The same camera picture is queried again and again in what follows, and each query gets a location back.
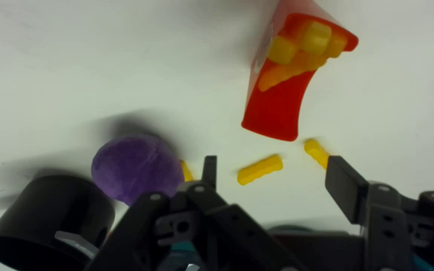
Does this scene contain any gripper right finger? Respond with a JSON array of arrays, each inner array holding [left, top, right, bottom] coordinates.
[[325, 155, 434, 271]]

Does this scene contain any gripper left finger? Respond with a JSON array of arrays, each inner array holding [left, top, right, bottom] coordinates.
[[85, 155, 308, 271]]

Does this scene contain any yellow chip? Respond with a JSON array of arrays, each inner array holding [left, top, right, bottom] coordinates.
[[237, 154, 284, 186], [304, 139, 330, 170], [180, 160, 194, 182]]

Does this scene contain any red fries box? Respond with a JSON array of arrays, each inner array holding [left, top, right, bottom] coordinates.
[[241, 0, 359, 142]]

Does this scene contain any purple plush ball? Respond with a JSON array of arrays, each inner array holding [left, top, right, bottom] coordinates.
[[91, 134, 185, 206]]

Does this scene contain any black cup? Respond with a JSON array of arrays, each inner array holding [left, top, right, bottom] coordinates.
[[0, 175, 116, 271]]

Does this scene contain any heap of yellow chips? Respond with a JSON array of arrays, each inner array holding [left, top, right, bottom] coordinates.
[[258, 21, 348, 92]]

